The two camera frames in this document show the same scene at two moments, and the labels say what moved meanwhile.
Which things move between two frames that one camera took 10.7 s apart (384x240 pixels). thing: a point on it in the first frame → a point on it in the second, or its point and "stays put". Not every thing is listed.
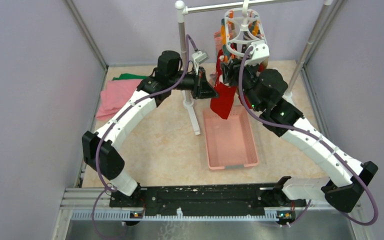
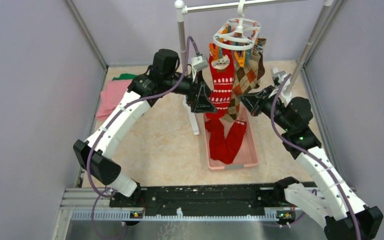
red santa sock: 222,95 → 217,139
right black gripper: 230,71 → 256,102
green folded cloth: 128,76 stays put
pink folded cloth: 117,94 stays put
